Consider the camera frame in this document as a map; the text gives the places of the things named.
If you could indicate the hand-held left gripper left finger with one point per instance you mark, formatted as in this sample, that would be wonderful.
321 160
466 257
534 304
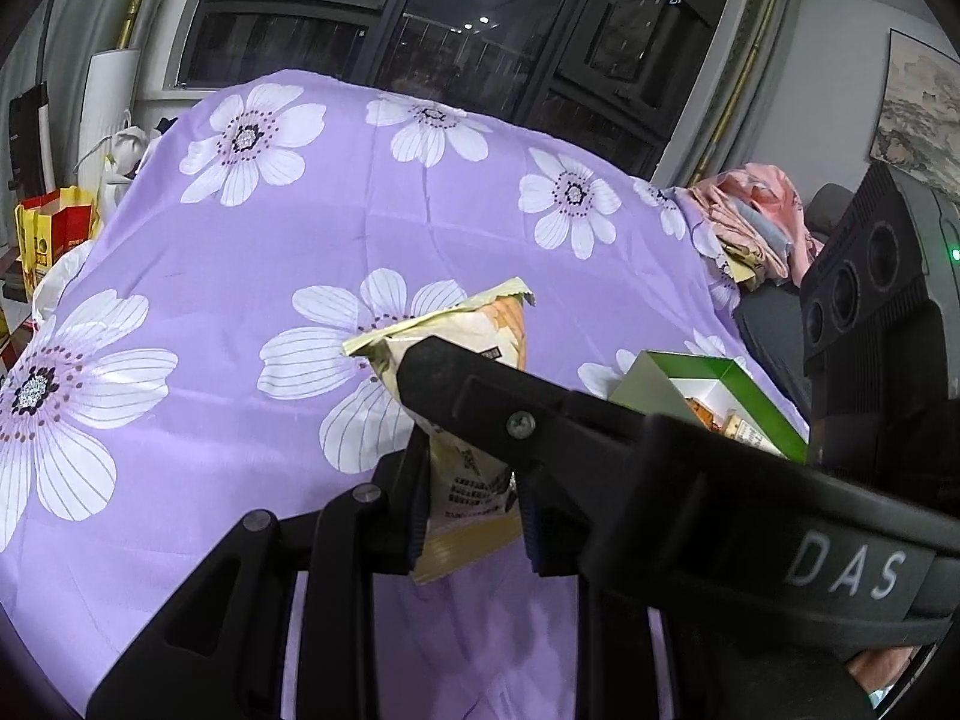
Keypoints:
409 517

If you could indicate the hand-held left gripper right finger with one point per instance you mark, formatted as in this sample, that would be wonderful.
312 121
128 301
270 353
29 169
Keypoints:
551 525

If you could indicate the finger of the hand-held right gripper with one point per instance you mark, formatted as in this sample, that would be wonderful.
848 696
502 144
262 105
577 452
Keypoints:
487 405

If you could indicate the pale yellow-green snack packet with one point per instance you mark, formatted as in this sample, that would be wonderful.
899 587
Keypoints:
469 495

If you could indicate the orange snack packet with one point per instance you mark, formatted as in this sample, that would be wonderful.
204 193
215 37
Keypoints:
701 411

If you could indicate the green white cardboard box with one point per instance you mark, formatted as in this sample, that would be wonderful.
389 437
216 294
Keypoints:
660 382

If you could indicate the person's right hand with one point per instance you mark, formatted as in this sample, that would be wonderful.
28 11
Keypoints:
881 671

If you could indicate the beige cracker packet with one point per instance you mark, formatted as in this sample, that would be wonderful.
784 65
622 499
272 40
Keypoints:
750 431

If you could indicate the grey sofa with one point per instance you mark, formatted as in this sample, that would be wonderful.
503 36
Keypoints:
772 330

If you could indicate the purple floral tablecloth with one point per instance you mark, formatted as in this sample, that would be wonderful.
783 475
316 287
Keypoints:
225 315

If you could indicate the pile of pink clothes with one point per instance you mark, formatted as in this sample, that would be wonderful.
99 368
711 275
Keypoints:
757 202

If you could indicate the dark glass window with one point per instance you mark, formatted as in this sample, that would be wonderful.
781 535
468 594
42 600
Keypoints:
450 15

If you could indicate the white plastic bag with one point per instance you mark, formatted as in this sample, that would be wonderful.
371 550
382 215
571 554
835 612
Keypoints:
56 285

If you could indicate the large framed landscape painting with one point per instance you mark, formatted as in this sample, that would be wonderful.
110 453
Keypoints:
919 120

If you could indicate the white cloth bag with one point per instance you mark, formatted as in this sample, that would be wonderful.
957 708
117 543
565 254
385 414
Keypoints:
127 150

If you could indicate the red yellow paper bag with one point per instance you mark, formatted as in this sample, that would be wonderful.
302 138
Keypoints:
56 232

